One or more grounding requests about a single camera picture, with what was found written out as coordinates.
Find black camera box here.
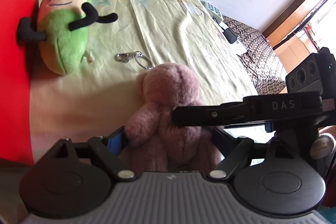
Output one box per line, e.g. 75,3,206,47
285,47,335,111

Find silver keyring clasp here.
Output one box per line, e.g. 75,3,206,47
114,51,155,71

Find patterned dark cloth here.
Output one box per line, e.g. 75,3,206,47
223,16,286,95

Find white power strip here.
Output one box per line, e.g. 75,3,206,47
202,1,223,23

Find black power adapter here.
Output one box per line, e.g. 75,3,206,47
223,28,239,44

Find red cardboard box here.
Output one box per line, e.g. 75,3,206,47
1,0,38,165

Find person's right hand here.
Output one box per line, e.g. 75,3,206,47
309,126,336,162

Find pink teddy bear plush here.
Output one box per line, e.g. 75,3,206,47
125,63,221,175

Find green cartoon bed sheet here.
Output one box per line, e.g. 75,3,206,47
30,0,257,161

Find wooden door frame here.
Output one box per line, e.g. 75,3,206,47
262,0,324,47

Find green mango plush toy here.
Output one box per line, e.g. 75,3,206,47
17,0,118,76

